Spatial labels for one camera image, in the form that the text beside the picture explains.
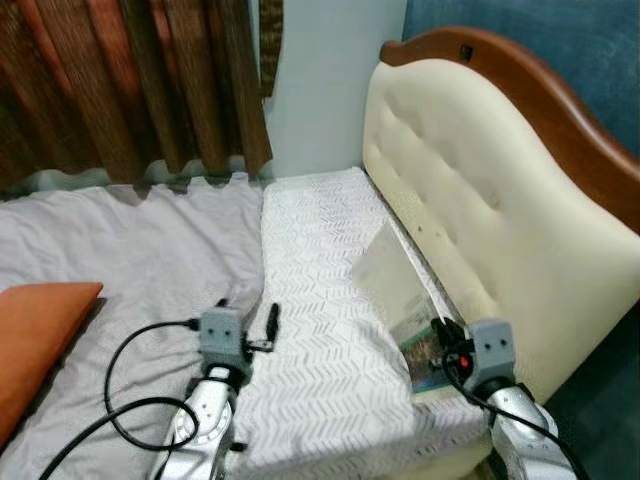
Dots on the white book with picture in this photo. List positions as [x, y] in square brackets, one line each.
[390, 280]

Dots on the grey blanket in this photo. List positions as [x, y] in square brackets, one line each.
[130, 250]

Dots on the orange pillow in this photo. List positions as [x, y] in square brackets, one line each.
[35, 340]

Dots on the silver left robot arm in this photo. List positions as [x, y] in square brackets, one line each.
[205, 420]

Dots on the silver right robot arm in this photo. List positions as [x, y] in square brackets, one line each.
[520, 430]

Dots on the white patterned bed sheet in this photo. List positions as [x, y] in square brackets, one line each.
[320, 280]

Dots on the cream bed base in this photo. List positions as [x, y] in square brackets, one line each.
[450, 468]

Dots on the cream padded wooden headboard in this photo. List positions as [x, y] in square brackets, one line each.
[470, 170]

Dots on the brown striped curtain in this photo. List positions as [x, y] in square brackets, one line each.
[100, 80]

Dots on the dark woven curtain tieback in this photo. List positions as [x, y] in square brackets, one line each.
[270, 40]

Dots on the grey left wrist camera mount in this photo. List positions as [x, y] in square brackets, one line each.
[222, 335]

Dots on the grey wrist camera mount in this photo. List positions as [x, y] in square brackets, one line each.
[493, 350]
[222, 335]

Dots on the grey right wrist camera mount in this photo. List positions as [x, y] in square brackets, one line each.
[493, 350]

